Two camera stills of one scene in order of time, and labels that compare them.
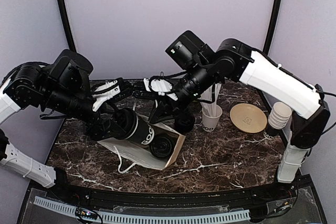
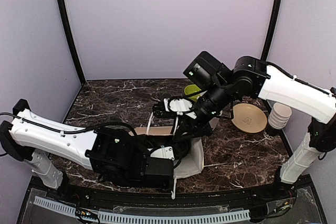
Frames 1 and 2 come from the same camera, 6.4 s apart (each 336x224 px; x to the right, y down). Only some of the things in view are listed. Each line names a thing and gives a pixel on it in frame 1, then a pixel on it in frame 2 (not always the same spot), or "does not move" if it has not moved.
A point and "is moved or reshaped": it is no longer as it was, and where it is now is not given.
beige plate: x=248 y=118 does not move
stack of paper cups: x=280 y=115 does not move
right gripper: x=162 y=110 to x=197 y=129
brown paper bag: x=160 y=152 is moved or reshaped
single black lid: x=161 y=146 to x=182 y=148
